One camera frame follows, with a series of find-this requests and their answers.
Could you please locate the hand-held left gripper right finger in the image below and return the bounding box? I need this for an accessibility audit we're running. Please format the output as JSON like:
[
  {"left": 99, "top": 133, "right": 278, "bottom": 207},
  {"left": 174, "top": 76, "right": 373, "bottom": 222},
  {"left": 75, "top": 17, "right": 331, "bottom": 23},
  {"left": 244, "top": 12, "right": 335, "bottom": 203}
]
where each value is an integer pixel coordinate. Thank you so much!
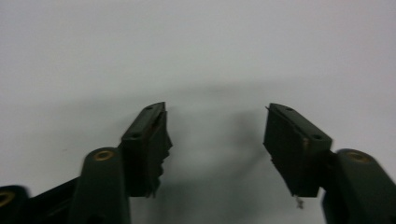
[{"left": 262, "top": 103, "right": 396, "bottom": 224}]

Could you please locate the white table mat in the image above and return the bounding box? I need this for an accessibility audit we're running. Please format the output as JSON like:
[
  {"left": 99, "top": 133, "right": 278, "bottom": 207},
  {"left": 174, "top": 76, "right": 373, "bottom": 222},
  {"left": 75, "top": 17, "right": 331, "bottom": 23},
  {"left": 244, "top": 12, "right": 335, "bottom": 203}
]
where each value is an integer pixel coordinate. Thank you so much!
[{"left": 0, "top": 0, "right": 396, "bottom": 224}]

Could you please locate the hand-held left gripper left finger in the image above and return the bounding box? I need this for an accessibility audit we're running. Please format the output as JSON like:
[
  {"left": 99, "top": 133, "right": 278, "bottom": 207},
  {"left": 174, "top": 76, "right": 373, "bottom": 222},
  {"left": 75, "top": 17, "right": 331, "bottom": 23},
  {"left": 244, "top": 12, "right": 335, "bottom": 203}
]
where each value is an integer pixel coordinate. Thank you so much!
[{"left": 68, "top": 102, "right": 173, "bottom": 224}]

